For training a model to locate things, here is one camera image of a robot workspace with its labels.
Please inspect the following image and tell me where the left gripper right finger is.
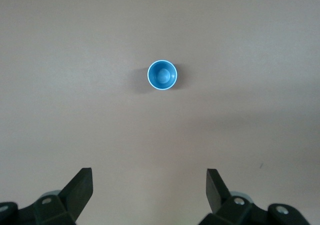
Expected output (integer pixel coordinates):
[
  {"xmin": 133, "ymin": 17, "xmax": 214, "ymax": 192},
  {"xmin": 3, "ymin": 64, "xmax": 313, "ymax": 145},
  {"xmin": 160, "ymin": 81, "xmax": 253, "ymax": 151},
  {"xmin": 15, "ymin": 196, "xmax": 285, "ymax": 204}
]
[{"xmin": 197, "ymin": 168, "xmax": 311, "ymax": 225}]

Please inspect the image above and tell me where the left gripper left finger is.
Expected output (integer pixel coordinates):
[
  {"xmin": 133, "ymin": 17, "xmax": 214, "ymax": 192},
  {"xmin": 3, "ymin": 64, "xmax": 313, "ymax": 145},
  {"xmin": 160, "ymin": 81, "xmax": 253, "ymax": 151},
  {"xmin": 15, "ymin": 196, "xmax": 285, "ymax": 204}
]
[{"xmin": 0, "ymin": 167, "xmax": 94, "ymax": 225}]

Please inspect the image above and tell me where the blue plastic cup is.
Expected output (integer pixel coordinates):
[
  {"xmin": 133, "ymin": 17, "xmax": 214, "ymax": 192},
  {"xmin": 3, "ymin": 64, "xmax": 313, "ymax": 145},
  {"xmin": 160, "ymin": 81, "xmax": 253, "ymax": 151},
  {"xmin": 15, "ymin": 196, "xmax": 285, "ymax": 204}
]
[{"xmin": 146, "ymin": 59, "xmax": 179, "ymax": 91}]

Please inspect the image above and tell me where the brown table cover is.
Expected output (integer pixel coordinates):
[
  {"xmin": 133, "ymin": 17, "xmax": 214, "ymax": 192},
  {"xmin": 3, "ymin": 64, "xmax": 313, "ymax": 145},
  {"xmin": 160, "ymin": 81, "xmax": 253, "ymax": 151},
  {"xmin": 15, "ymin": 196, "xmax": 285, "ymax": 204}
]
[{"xmin": 0, "ymin": 0, "xmax": 320, "ymax": 225}]

